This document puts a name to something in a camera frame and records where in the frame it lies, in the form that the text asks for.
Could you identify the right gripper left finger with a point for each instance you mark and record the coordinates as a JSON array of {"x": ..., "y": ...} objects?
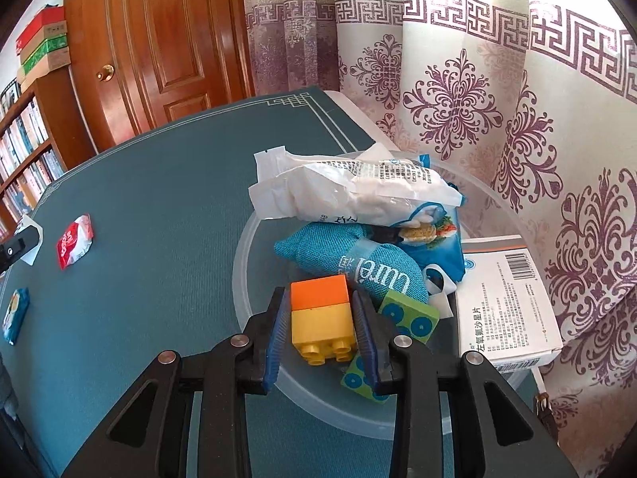
[{"x": 146, "y": 432}]

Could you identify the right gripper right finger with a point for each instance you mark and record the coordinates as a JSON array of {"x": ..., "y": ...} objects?
[{"x": 494, "y": 433}]

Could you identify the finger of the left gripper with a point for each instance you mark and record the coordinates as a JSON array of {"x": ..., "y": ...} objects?
[{"x": 10, "y": 252}]

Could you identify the blue cracker pack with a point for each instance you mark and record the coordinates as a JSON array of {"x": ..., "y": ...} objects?
[
  {"x": 436, "y": 242},
  {"x": 15, "y": 314}
]

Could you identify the red white snack packet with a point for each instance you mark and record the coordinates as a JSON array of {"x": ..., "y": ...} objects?
[{"x": 75, "y": 242}]

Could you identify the white medicine box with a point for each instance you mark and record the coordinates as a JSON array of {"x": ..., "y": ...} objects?
[{"x": 502, "y": 308}]

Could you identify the green blue dotted block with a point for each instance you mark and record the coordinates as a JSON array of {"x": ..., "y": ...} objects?
[{"x": 375, "y": 372}]

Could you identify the orange yellow toy brick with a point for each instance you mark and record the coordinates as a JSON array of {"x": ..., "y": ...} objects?
[{"x": 321, "y": 320}]

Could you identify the blue Curel cloth pouch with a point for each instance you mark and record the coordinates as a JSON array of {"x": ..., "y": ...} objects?
[{"x": 323, "y": 249}]

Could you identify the white plastic refill bag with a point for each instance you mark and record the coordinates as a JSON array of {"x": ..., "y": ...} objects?
[{"x": 374, "y": 187}]

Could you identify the zigzag pattern white cube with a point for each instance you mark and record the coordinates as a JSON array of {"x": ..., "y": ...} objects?
[{"x": 31, "y": 234}]

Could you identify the teal table mat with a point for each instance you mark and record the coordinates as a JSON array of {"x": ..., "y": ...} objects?
[{"x": 167, "y": 209}]

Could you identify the wooden bookshelf with books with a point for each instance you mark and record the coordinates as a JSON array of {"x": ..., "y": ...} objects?
[{"x": 43, "y": 135}]

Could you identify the brass door knob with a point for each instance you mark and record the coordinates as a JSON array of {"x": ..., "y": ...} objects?
[{"x": 105, "y": 73}]

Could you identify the stacked boxes on shelf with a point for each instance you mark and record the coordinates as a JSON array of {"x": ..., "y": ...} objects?
[{"x": 42, "y": 46}]

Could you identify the clear plastic round bin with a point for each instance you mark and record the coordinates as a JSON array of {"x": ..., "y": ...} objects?
[{"x": 258, "y": 270}]

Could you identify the brown wooden door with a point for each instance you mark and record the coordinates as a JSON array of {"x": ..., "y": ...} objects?
[{"x": 172, "y": 58}]

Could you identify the purple patterned curtain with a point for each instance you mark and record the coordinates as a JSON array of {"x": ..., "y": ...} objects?
[{"x": 536, "y": 98}]

